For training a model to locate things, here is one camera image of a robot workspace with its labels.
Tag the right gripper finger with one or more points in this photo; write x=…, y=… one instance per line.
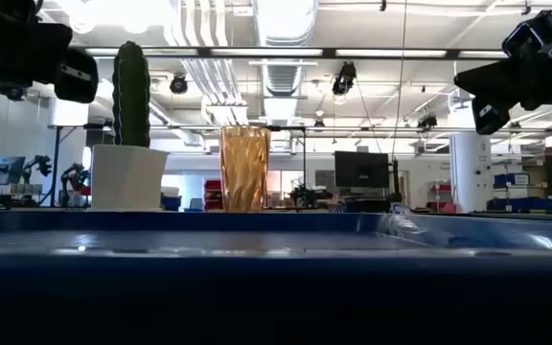
x=501, y=73
x=501, y=87

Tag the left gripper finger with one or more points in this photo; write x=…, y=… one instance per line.
x=51, y=38
x=43, y=69

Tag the amber faceted plastic cup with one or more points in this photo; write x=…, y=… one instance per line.
x=245, y=167

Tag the black background robot arm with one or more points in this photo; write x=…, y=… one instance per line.
x=41, y=165

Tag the blue plastic tray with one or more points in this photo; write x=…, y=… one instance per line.
x=257, y=287

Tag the black ceiling spotlight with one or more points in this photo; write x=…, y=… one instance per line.
x=178, y=84
x=427, y=121

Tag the white round column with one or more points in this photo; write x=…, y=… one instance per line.
x=470, y=172

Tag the background monitor with blue screen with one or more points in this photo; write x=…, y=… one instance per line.
x=6, y=170

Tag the blue storage bins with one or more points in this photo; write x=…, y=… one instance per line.
x=520, y=205

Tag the white plant pot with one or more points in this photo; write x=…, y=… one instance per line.
x=127, y=179

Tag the black background monitor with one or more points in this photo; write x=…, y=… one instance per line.
x=361, y=168

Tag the black overhead light beam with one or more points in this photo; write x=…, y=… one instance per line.
x=328, y=52

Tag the red storage bins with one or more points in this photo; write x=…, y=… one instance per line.
x=213, y=194

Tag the small background plant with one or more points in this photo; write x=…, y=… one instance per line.
x=304, y=195

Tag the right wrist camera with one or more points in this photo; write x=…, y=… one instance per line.
x=491, y=117

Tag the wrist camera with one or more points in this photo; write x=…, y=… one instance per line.
x=77, y=86
x=491, y=117

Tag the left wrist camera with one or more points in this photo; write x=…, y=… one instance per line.
x=77, y=86

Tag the black hanging overhead camera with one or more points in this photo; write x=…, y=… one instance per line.
x=344, y=79

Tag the black background frame stand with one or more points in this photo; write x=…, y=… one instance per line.
x=304, y=153

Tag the silver ventilation duct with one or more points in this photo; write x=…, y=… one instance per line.
x=283, y=79

